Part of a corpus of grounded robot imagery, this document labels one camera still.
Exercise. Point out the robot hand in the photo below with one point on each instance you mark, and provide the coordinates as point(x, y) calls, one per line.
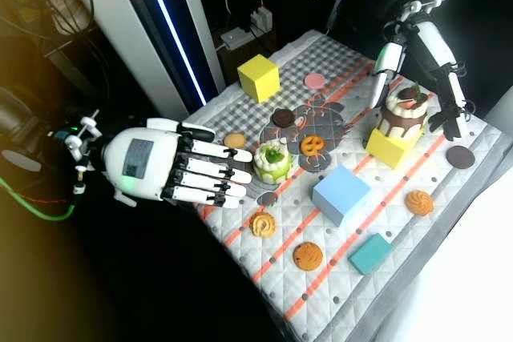
point(136, 158)
point(435, 41)

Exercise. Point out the chocolate strawberry toy cake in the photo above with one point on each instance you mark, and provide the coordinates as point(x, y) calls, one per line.
point(401, 117)

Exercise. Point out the green cream toy cake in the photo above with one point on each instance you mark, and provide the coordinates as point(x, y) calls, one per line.
point(272, 166)

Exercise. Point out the yellow foam cube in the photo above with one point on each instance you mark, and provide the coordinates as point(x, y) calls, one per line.
point(258, 77)

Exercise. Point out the blue foam cube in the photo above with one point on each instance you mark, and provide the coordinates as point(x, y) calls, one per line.
point(340, 194)

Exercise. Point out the plain round biscuit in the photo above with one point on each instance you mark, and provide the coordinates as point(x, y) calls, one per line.
point(234, 141)

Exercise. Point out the yellow foam cuboid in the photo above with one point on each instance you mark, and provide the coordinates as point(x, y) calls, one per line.
point(390, 150)

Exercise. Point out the dark round cookie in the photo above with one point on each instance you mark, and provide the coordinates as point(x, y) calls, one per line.
point(461, 157)

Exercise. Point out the pink sandwich cookie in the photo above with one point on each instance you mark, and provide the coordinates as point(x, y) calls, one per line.
point(314, 80)

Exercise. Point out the white column with blue light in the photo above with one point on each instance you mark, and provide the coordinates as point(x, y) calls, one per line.
point(120, 17)

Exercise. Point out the orange swirl cookie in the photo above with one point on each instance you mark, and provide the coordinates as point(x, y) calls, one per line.
point(263, 224)
point(419, 202)

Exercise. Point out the brown wooden box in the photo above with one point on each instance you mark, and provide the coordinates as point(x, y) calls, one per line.
point(244, 61)

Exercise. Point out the brown sandwich cookie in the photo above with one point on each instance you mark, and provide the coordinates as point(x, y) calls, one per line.
point(283, 117)

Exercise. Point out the white power strip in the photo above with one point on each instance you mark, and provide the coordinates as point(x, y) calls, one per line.
point(236, 38)

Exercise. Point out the orange pretzel cookie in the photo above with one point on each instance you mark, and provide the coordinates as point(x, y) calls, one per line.
point(312, 146)

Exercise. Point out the white adapter box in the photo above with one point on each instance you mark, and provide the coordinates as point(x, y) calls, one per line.
point(68, 9)

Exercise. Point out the white charger plug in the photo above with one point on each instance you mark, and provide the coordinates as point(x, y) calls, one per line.
point(261, 17)

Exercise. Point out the chocolate chip cookie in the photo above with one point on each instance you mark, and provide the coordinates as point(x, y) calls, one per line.
point(308, 256)

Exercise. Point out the grey quilt with printed bear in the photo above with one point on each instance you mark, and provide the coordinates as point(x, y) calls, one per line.
point(360, 238)

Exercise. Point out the teal foam block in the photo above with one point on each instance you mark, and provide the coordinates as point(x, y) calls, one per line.
point(370, 254)

